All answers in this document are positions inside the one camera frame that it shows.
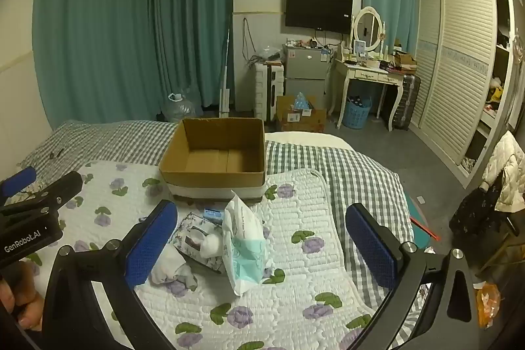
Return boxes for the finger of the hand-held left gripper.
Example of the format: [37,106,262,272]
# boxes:
[0,171,84,217]
[0,166,37,207]

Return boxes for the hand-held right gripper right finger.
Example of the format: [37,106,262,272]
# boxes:
[346,203,479,350]

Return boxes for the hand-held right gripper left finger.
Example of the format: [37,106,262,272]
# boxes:
[41,199,179,350]

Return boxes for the white sock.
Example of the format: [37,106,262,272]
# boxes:
[151,247,198,289]

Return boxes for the white wipes packet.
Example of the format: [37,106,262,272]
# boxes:
[221,190,275,297]

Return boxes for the brown cardboard box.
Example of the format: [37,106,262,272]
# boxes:
[159,117,266,205]

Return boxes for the person's left hand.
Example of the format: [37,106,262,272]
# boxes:
[0,260,44,332]

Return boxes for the floral tissue pouch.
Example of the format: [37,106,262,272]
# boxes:
[174,212,230,275]

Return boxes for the grey checked bed sheet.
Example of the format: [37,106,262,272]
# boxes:
[16,119,427,350]

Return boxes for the floral quilted mat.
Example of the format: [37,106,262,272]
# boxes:
[25,160,411,350]

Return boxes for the black clothing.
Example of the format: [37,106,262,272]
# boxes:
[449,186,509,252]

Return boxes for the cream bedding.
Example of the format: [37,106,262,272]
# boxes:
[266,132,350,151]

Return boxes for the orange plastic bag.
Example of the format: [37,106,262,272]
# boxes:
[476,282,502,328]

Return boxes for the blue laundry basket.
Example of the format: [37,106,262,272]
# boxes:
[342,98,372,129]

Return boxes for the clear water jug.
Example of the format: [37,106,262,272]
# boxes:
[166,92,195,123]

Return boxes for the printed cardboard box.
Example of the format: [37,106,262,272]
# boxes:
[276,95,328,133]

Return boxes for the dark suitcase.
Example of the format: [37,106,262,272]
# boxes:
[391,74,422,130]

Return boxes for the white padded jacket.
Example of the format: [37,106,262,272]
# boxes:
[482,131,525,213]

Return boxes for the white flat mop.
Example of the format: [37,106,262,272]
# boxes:
[219,28,232,118]

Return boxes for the wide teal curtain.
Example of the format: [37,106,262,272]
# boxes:
[33,0,235,129]

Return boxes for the white dressing table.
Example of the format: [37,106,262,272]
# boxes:
[328,57,411,131]

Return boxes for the white suitcase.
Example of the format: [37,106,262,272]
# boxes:
[254,62,285,123]

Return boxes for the grey small fridge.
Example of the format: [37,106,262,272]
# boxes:
[283,45,334,112]

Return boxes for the white slatted wardrobe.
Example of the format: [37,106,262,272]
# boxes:
[410,0,517,189]

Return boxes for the white oval mirror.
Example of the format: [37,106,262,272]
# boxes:
[353,6,387,52]

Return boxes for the hanging dark cables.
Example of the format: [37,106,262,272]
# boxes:
[242,18,258,66]

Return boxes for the black wall television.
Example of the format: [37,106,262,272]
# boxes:
[285,0,353,34]

